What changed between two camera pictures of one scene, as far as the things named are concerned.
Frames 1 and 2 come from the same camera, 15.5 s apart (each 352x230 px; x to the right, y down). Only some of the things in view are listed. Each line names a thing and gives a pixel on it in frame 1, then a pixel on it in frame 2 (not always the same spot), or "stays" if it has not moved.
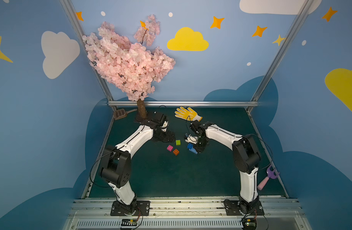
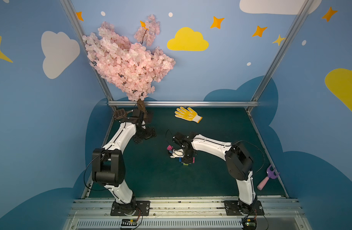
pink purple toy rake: x=271 y=173 stays
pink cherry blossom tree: x=134 y=65 stays
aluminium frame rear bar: x=183 y=103 stays
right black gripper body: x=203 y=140 to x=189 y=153
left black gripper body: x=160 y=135 to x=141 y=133
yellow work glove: x=189 y=114 stays
